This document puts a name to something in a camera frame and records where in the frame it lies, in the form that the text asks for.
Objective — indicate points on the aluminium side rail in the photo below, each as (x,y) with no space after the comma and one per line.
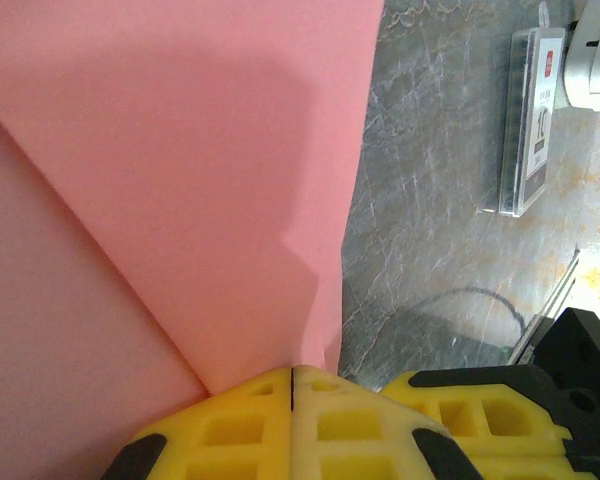
(555,305)

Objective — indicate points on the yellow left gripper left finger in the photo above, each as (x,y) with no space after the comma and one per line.
(260,415)

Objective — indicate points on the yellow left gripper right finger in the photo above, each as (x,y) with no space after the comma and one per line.
(390,425)

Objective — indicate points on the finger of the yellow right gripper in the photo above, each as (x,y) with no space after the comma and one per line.
(530,467)
(480,395)

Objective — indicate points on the pink paper sheet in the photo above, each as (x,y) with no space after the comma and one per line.
(180,150)

